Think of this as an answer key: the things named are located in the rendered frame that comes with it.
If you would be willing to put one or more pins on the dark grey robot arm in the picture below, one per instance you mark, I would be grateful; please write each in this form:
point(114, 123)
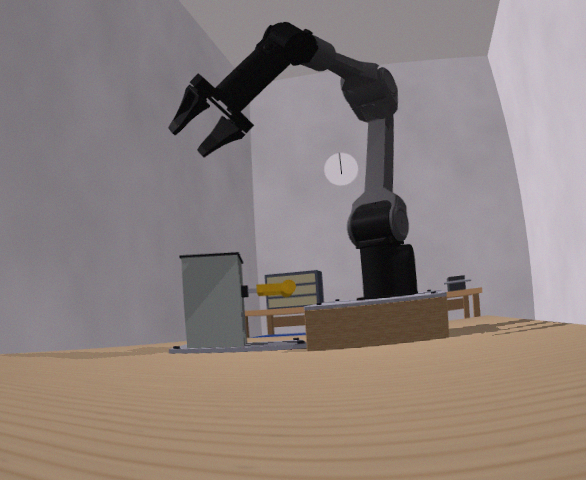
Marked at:
point(378, 231)

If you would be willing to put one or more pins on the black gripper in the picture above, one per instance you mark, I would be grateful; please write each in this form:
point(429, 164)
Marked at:
point(235, 90)

